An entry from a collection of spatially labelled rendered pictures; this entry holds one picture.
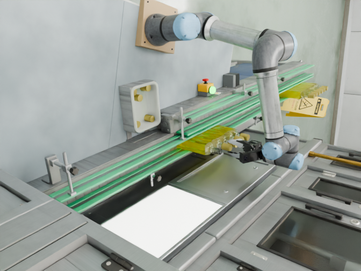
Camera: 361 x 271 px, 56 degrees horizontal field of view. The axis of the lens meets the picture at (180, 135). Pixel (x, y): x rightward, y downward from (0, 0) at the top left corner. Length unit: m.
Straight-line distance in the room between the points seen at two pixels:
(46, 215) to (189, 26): 1.02
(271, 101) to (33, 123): 0.92
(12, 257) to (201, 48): 1.61
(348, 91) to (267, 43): 6.28
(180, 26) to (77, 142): 0.67
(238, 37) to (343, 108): 6.27
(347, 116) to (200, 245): 6.66
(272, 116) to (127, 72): 0.71
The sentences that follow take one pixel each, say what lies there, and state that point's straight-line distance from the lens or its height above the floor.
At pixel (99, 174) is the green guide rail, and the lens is 1.43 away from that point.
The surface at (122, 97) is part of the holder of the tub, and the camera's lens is 1.61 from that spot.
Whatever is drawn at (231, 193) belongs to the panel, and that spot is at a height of 1.28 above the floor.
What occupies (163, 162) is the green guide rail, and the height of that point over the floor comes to 0.94.
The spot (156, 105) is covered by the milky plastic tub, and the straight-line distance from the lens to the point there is 1.69.
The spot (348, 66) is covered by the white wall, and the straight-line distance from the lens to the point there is 7.49.
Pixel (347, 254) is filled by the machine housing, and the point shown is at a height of 1.78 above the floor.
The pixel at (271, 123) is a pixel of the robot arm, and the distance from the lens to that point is 1.36.
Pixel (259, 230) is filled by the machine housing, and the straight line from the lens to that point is 1.39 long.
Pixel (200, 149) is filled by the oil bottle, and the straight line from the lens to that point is 1.68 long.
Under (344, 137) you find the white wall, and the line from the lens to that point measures 7.86.
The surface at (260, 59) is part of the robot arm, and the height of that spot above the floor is 1.38.
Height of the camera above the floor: 1.98
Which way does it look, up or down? 38 degrees down
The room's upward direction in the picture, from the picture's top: 104 degrees clockwise
